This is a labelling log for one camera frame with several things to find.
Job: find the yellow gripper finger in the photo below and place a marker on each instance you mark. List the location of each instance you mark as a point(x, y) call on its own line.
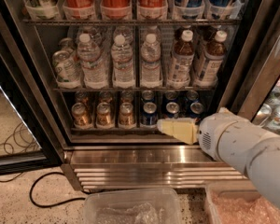
point(182, 129)

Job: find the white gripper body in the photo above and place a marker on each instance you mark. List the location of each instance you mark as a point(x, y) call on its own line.
point(212, 133)

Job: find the brown tea bottle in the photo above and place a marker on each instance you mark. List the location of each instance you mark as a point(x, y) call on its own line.
point(182, 58)
point(209, 59)

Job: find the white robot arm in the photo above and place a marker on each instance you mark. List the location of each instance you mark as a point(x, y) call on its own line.
point(249, 149)

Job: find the blue pepsi can front middle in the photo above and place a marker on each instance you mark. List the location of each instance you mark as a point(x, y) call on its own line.
point(171, 110)

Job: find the blue pepsi can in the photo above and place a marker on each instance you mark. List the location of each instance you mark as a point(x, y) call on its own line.
point(195, 110)
point(149, 115)
point(171, 110)

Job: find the clear water bottle right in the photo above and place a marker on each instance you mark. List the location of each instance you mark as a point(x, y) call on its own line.
point(151, 62)

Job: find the clear water bottle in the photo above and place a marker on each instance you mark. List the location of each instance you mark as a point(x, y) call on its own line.
point(151, 62)
point(123, 66)
point(92, 63)

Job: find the gold can front middle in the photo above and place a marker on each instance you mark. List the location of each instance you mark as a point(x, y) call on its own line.
point(104, 117)

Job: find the gold can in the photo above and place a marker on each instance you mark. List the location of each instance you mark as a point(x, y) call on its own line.
point(104, 117)
point(126, 116)
point(81, 116)

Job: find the clear water bottle middle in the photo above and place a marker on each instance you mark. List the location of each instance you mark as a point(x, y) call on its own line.
point(123, 66)

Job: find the steel fridge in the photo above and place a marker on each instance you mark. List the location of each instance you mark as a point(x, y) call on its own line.
point(118, 158)

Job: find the clear water bottle left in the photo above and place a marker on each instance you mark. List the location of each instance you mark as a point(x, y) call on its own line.
point(92, 63)

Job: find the blue bottle top left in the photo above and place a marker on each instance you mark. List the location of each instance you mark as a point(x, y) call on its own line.
point(188, 9)

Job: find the blue bottle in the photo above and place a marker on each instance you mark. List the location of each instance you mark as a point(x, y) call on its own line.
point(188, 9)
point(221, 9)

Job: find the blue bottle top right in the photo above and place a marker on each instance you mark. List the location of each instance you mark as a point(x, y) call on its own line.
point(221, 9)

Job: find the red cola bottle right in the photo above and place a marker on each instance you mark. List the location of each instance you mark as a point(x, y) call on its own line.
point(151, 9)

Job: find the red cola bottle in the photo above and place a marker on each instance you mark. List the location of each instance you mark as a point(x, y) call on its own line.
point(79, 9)
point(151, 9)
point(116, 9)

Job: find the red cola bottle middle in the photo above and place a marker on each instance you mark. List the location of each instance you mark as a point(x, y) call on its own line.
point(116, 9)

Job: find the red cola bottle left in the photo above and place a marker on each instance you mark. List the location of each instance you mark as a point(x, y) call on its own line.
point(79, 9)

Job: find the open glass fridge door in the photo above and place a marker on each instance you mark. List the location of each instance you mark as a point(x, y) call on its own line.
point(27, 142)

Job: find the green bottle top shelf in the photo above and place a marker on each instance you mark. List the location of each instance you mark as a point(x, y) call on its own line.
point(42, 9)

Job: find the blue pepsi can front right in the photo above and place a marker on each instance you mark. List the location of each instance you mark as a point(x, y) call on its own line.
point(195, 110)

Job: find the blue pepsi can front left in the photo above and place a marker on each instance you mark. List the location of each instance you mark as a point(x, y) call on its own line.
point(149, 115)

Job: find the gold can front right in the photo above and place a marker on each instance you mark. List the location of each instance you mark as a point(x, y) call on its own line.
point(126, 116)

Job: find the silver can right compartment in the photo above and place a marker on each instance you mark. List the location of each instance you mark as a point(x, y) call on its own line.
point(275, 119)

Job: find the clear plastic bin right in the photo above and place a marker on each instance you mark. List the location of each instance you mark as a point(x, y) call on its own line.
point(238, 202)

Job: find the clear plastic bin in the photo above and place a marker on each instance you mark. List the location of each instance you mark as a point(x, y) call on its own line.
point(136, 206)
point(238, 202)

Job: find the gold can front left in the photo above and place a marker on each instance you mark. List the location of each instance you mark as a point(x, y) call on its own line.
point(81, 116)

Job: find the clear plastic bin left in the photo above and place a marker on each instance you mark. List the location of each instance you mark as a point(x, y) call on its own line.
point(136, 206)

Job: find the silver green can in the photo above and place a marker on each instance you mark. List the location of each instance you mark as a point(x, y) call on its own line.
point(67, 73)

